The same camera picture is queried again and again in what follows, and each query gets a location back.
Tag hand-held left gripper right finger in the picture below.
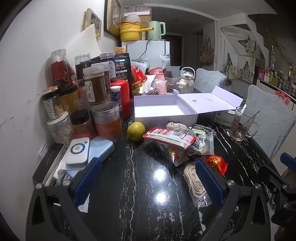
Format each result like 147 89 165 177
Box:
196 158 271 241

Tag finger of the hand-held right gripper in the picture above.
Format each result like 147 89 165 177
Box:
280 152 296 166
260 165 296 209

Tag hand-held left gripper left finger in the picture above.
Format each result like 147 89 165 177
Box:
25 157 102 241

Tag cream cord bundle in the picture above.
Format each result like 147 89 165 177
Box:
184 162 212 208

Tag red gold candy packet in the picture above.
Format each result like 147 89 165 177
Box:
205 155 229 176

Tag clear zip bag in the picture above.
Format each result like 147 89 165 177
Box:
196 132 215 156

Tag clear snack bag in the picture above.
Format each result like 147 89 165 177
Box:
153 140 193 167

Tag black white gingham cloth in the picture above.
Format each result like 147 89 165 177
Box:
186 124 217 139

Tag red white snack packet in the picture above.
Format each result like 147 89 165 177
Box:
143 128 198 149

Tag beige doll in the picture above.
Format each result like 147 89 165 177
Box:
166 121 204 156

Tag lavender gift box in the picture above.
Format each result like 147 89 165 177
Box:
134 86 244 127

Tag white device with round button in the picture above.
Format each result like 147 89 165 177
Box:
66 137 90 168

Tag light blue box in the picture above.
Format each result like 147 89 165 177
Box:
67 136 115 179

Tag black metal case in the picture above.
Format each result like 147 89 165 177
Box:
32 142 66 187

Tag chair with light quilted cover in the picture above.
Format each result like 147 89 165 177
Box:
194 68 227 93
245 85 296 160

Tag jar of white pieces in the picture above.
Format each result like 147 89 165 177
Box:
47 113 74 145

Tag black-lid jar red contents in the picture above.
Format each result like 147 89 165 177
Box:
70 109 96 139

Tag glass mug with cartoon print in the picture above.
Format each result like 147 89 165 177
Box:
229 107 259 142

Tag large clear jar orange contents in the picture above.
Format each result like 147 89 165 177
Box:
91 102 122 141

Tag white blue carton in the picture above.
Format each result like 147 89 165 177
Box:
214 111 236 127

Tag yellow lemon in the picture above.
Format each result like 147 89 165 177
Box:
127 122 146 141

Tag row of bottles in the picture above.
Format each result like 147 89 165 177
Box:
258 65 296 93

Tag jar of nuts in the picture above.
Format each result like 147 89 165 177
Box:
42 89 64 120

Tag black-lid jar yellow contents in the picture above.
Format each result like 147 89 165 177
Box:
58 85 79 114

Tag blue tablet tube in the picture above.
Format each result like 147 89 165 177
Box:
111 86 123 121

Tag pink jar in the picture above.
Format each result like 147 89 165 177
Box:
77 80 91 103

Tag red canister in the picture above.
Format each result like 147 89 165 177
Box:
110 80 130 118

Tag printed canvas tote bag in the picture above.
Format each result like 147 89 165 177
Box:
240 61 256 82
224 53 237 79

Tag jar of dark contents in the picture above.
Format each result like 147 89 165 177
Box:
91 62 111 95

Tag cream bear-shaped bottle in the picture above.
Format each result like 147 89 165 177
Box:
176 67 196 90

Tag pink ribbed tumbler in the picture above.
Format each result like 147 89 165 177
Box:
154 74 167 95

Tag tall jar of red berries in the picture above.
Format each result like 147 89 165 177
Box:
50 49 75 88

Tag red gift packet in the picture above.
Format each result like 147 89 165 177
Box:
132 67 146 91

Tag clear jar with black label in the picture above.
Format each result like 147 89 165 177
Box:
75 54 91 80

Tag dark jar with white label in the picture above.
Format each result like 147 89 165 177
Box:
100 52 116 82

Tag black product box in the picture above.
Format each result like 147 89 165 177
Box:
115 53 132 81

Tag grey open carton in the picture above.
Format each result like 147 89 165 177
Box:
165 66 182 78

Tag star-shaped hanging bag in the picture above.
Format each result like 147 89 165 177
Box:
238 38 257 54

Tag pink cup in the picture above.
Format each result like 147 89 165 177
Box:
149 67 166 76

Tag white paper sheet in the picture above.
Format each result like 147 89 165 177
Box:
131 59 150 76

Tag brown hanging bag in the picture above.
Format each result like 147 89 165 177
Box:
199 37 214 65

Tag white foam board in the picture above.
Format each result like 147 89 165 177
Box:
66 23 102 61

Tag white mini fridge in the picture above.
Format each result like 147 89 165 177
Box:
122 40 170 70

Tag green electric kettle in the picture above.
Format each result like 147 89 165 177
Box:
147 21 166 41

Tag gold framed picture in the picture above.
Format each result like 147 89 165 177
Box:
104 0 122 37

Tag white bag on pot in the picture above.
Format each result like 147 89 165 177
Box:
126 13 141 24

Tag black power cable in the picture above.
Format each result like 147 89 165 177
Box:
139 39 152 61

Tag yellow pot with handle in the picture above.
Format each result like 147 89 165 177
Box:
120 22 154 42

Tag wooden framed wall panel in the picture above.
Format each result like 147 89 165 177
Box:
83 8 102 40

